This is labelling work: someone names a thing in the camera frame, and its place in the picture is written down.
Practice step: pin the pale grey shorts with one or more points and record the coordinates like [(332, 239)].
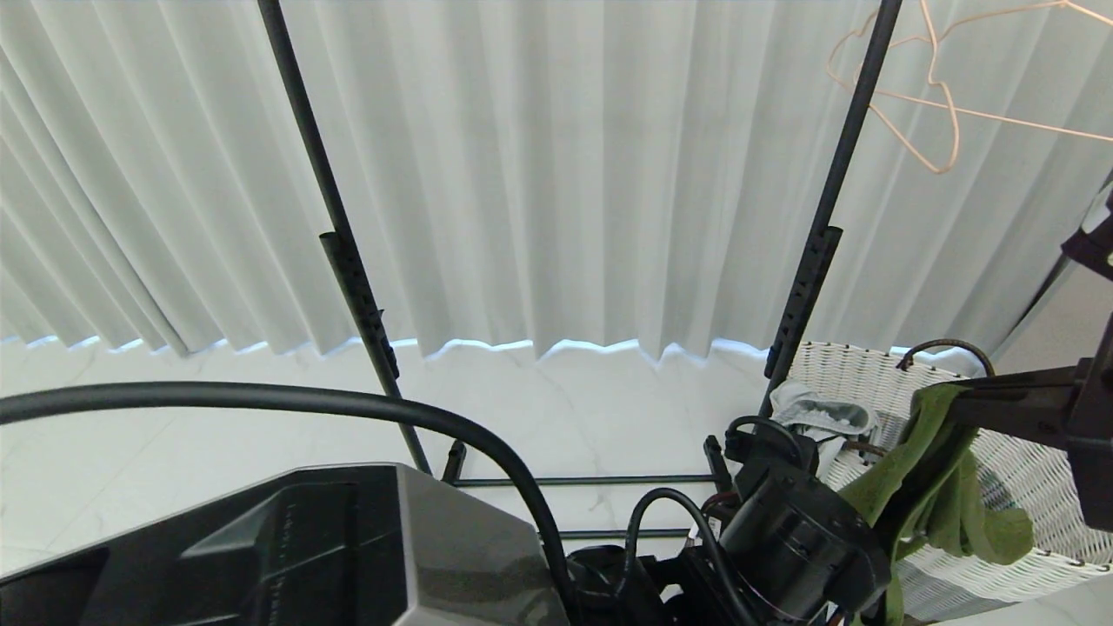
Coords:
[(817, 409)]

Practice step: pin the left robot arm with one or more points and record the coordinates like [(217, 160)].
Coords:
[(304, 556)]

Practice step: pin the white curtain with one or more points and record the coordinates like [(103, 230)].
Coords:
[(565, 174)]

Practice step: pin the black clothes rack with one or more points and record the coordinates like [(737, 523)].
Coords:
[(343, 261)]

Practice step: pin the white laundry basket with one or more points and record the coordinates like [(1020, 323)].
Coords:
[(1043, 504)]

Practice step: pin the green long-sleeved shirt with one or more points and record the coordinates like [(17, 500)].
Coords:
[(935, 435)]

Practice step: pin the pink clothes hanger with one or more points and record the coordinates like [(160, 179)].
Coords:
[(1026, 122), (955, 130)]

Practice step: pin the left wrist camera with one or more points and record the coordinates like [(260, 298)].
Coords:
[(765, 452)]

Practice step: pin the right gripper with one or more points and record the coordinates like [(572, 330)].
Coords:
[(1097, 435)]

